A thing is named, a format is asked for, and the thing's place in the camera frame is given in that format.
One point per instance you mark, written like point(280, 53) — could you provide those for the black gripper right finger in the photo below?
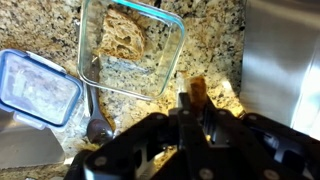
point(253, 143)

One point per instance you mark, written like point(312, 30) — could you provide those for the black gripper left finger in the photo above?
point(140, 146)

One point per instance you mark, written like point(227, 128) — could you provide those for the brown bread slice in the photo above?
point(121, 36)
point(197, 90)

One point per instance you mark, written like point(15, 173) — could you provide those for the stainless steel toaster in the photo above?
point(280, 60)

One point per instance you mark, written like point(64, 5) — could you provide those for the dark purple spoon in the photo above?
point(99, 128)

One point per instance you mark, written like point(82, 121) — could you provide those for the clear glass food container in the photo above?
point(133, 76)

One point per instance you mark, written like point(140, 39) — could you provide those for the stainless steel sink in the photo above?
point(26, 146)

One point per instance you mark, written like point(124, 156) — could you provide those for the blue rimmed plastic lid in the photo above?
point(36, 86)

